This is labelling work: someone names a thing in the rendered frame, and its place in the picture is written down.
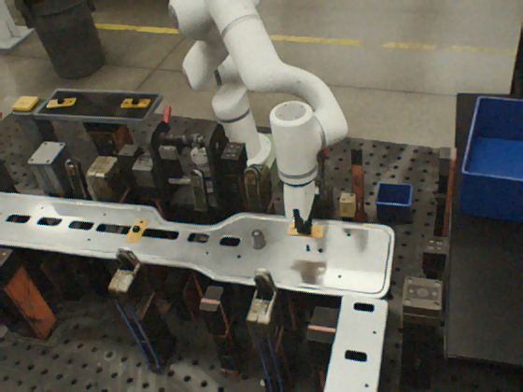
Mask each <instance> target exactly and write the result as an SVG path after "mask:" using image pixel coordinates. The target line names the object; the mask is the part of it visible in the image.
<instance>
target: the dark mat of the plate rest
mask: <svg viewBox="0 0 523 392"><path fill-rule="evenodd" d="M159 96H160V94H135V93H106V92H78V91H57V92H56V93H55V94H54V95H53V96H52V98H51V99H50V100H49V101H51V100H58V99H63V98H64V99H70V98H76V101H75V102H74V104H73V105H71V106H61V107H51V108H47V105H48V104H49V101H48V102H47V103H46V104H45V105H44V107H43V108H42V109H41V110H40V111H39V112H38V113H37V114H44V115H64V116H84V117H105V118H125V119H144V118H145V116H146V115H147V113H148V112H149V111H150V109H151V108H152V106H153V105H154V103H155V102H156V100H157V99H158V97H159ZM126 99H150V100H151V102H150V103H149V105H148V107H121V105H122V103H123V102H124V101H125V100H126Z"/></svg>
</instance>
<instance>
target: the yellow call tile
mask: <svg viewBox="0 0 523 392"><path fill-rule="evenodd" d="M38 101H39V99H38V97H22V98H21V99H20V100H19V101H18V102H17V103H16V104H15V105H14V106H12V109H13V110H20V111H30V110H31V108H32V107H33V106H34V105H35V104H36V103H37V102H38Z"/></svg>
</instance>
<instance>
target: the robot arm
mask: <svg viewBox="0 0 523 392"><path fill-rule="evenodd" d="M260 1H261V0H170V2H169V6H168V12H169V13H168V15H169V17H170V20H171V22H172V24H173V25H174V27H175V28H176V29H177V31H178V32H179V33H181V34H182V35H184V36H185V37H187V38H189V39H192V40H197V41H196V42H195V44H194V45H193V46H192V47H191V49H190V50H189V52H188V53H187V55H186V56H185V61H184V64H183V73H184V77H185V79H186V81H187V84H188V85H189V86H190V87H191V88H192V89H193V90H195V91H210V90H213V89H215V88H217V87H219V86H221V85H222V86H221V87H220V89H219V90H218V91H217V93H216V94H215V95H214V97H213V100H212V106H213V109H214V112H215V115H216V118H217V121H218V123H221V124H222V125H223V126H224V129H225V132H226V136H229V139H230V142H246V152H247V166H249V165H250V164H251V163H258V164H260V163H263V162H264V161H265V160H266V159H267V158H268V156H269V155H270V152H271V143H270V140H269V139H268V138H267V137H266V136H265V135H263V134H261V133H257V130H256V126H255V123H254V119H253V117H252V113H251V110H250V106H249V102H248V99H247V90H249V91H252V92H255V93H264V92H287V93H291V94H294V95H297V96H299V97H301V98H302V99H304V100H305V101H307V102H308V103H309V105H310V106H311V107H312V109H313V111H314V112H312V109H311V107H310V106H309V105H307V104H305V103H302V102H298V101H289V102H285V103H282V104H279V105H277V106H276V107H274V108H273V109H272V111H271V113H270V123H271V129H272V136H273V141H274V147H275V154H276V165H277V170H278V175H279V177H280V179H281V180H282V181H283V182H284V204H285V214H286V219H287V220H291V218H292V215H293V214H294V229H296V230H297V233H300V234H310V233H311V230H310V227H312V226H313V218H312V214H310V213H311V206H312V202H313V199H314V195H315V184H314V179H315V177H316V175H317V173H318V162H317V154H318V152H319V151H320V150H322V149H323V148H325V147H329V146H331V145H334V144H336V143H338V142H340V141H342V140H343V139H344V138H345V137H346V135H347V122H346V119H345V116H344V114H343V112H342V110H341V108H340V106H339V104H338V103H337V101H336V100H335V98H334V96H333V94H332V92H331V91H330V89H329V88H328V87H327V85H326V84H325V83H324V82H323V81H322V80H321V79H319V78H318V77H316V76H315V75H313V74H311V73H309V72H307V71H305V70H303V69H301V68H298V67H295V66H291V65H288V64H286V63H283V62H281V61H280V60H279V58H278V56H277V54H276V51H275V49H274V46H273V44H272V42H271V40H270V38H269V36H268V34H267V32H266V30H265V28H264V26H263V24H262V21H261V18H260V16H259V14H258V12H257V10H256V8H255V6H256V5H258V4H259V2H260Z"/></svg>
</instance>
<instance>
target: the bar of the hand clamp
mask: <svg viewBox="0 0 523 392"><path fill-rule="evenodd" d="M317 162H318V173H317V175H316V177H315V179H314V184H320V199H321V200H322V201H324V196H323V193H324V188H325V179H324V160H323V149H322V150H320V151H319V152H318V154H317Z"/></svg>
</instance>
